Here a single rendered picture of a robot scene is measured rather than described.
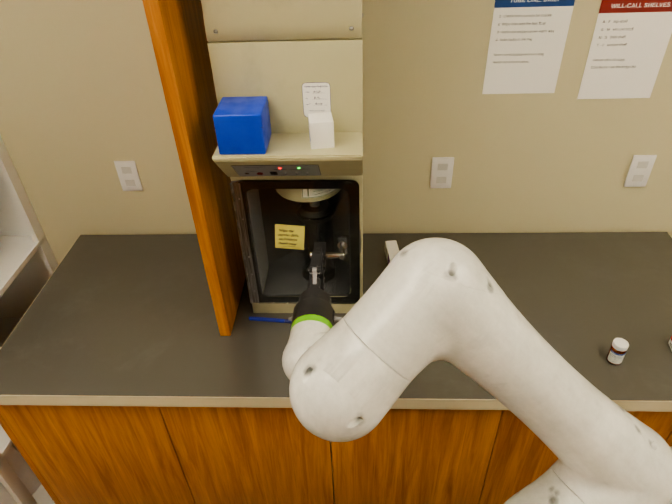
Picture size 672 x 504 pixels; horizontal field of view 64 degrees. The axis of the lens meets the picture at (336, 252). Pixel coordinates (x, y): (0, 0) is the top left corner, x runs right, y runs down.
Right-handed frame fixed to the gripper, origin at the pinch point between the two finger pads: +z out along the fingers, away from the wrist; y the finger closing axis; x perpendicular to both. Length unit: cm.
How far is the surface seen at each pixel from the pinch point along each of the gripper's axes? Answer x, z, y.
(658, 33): -92, 49, 38
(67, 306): 78, 8, -25
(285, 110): 5.9, 5.5, 36.4
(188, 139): 25.9, -3.4, 34.1
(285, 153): 5.2, -4.8, 31.1
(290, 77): 4.1, 5.5, 43.7
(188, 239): 50, 42, -26
